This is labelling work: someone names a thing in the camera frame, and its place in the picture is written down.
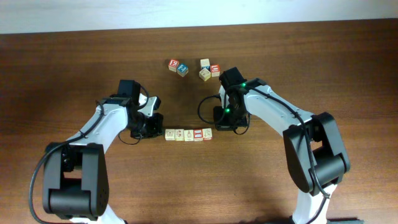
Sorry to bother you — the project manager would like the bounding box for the red number 1 block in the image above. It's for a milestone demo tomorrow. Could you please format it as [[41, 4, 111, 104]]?
[[193, 129, 203, 141]]

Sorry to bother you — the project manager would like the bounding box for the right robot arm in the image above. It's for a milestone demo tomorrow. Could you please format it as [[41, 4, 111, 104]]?
[[213, 67, 351, 223]]

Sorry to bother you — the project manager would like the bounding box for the red letter O block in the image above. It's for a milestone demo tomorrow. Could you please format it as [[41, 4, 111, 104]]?
[[183, 129, 194, 141]]

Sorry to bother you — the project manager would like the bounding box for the cream picture block middle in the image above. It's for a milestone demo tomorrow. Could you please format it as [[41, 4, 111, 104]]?
[[199, 68, 211, 82]]

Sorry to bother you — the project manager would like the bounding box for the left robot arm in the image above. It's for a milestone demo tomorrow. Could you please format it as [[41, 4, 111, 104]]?
[[28, 80, 163, 223]]

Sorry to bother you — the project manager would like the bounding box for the cream picture block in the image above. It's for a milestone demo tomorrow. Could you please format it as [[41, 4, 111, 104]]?
[[200, 58, 210, 70], [199, 68, 211, 82]]

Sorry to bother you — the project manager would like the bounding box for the cream block with blue side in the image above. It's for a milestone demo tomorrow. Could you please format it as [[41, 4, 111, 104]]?
[[175, 129, 185, 141]]

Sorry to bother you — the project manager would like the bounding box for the red number 3 block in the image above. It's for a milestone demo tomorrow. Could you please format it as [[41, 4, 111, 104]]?
[[168, 59, 180, 72]]

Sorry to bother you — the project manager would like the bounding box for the cream picture block top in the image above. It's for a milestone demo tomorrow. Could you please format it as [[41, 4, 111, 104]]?
[[200, 58, 210, 70]]

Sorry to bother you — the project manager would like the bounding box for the blue number 2 block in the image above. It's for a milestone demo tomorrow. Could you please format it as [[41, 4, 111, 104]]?
[[177, 63, 188, 77]]

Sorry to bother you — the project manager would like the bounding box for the cream block with red side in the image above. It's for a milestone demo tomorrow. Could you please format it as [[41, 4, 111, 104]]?
[[165, 129, 175, 141]]

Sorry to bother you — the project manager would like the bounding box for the green letter N block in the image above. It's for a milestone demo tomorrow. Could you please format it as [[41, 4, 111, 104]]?
[[202, 128, 213, 141]]

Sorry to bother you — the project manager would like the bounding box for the red letter U block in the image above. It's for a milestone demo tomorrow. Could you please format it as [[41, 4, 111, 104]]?
[[210, 64, 221, 77]]

